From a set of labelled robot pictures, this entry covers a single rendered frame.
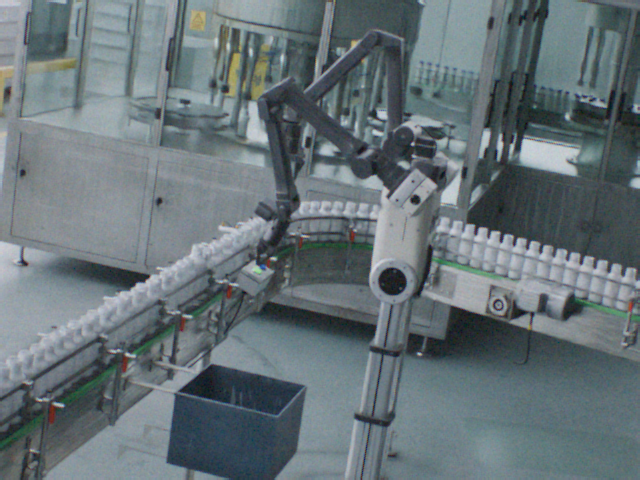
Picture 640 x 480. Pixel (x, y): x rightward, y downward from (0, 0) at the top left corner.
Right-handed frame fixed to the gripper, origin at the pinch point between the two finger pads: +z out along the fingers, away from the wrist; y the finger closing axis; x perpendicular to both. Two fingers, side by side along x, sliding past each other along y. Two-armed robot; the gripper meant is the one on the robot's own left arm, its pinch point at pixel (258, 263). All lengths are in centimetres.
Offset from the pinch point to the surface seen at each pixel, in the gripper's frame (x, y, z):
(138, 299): -15, 70, 4
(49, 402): -4, 148, 5
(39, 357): -15, 135, 3
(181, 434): 19, 88, 25
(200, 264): -13.9, 18.7, 4.5
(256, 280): 3.0, 4.6, 3.9
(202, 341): -1.4, 14.5, 29.4
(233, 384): 21, 57, 17
